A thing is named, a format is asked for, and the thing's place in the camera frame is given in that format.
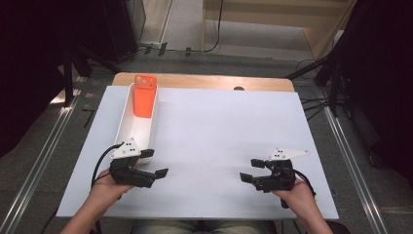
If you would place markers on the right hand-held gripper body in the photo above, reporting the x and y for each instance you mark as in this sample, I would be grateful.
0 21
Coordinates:
281 177

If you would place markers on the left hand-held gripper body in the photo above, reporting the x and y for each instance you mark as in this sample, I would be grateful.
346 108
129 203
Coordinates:
126 175

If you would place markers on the white plastic bin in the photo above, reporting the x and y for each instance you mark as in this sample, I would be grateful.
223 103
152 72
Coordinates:
138 130

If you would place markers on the orange phone case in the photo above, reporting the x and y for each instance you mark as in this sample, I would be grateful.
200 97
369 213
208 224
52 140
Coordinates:
144 100

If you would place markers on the person's right hand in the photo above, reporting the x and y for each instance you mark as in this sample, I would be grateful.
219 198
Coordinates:
298 198

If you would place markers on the person's left hand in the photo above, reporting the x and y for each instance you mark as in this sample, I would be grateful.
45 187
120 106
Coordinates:
105 195

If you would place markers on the white board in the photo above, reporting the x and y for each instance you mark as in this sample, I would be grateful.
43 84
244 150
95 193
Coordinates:
201 188

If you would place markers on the person's legs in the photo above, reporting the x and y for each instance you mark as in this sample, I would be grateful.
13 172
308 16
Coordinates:
227 227

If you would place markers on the dark round table grommet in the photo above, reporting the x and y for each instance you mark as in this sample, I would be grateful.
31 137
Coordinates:
239 88

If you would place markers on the wooden table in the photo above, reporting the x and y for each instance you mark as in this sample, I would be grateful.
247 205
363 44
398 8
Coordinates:
201 81

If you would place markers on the black metal stand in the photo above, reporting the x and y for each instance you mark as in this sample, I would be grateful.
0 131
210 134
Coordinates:
334 94
68 78

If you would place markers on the black cabinet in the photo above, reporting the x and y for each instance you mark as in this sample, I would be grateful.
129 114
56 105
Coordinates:
120 29

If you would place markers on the dark curtain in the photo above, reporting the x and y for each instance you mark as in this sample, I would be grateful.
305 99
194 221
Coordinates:
32 65
383 81

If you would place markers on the metal floor rail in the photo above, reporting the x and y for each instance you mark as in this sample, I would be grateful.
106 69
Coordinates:
350 162
39 165

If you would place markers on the black floor bracket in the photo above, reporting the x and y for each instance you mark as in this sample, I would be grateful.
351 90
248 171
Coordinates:
148 49
162 48
188 51

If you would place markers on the light wooden frame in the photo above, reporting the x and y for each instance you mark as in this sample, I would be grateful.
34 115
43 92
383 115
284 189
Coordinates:
311 39

